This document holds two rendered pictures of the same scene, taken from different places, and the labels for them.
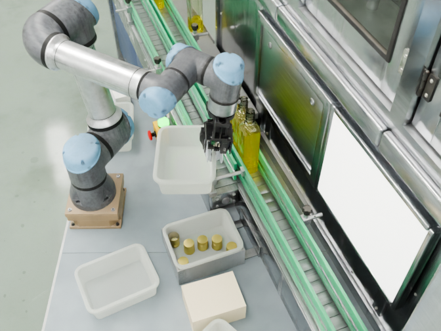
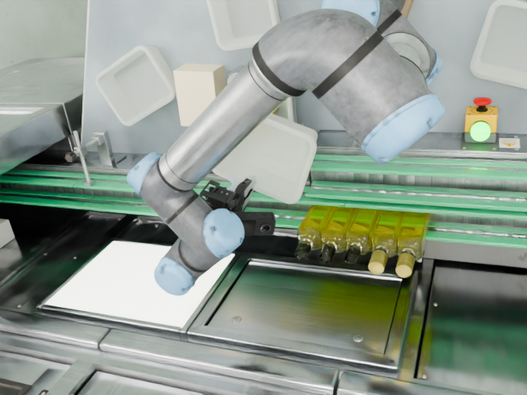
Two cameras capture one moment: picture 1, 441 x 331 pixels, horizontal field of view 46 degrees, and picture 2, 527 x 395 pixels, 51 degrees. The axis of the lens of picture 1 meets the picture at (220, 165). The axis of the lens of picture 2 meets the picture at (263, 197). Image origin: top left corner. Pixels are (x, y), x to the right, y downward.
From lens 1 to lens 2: 145 cm
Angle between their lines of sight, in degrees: 61
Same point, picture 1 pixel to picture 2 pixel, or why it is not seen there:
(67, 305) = not seen: outside the picture
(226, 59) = (169, 280)
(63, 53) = (239, 83)
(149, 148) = (470, 89)
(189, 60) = (187, 242)
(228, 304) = (185, 110)
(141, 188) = not seen: hidden behind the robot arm
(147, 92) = (135, 173)
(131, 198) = not seen: hidden behind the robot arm
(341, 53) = (184, 384)
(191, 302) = (193, 76)
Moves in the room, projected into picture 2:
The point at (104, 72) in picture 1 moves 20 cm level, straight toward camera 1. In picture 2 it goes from (190, 131) to (81, 117)
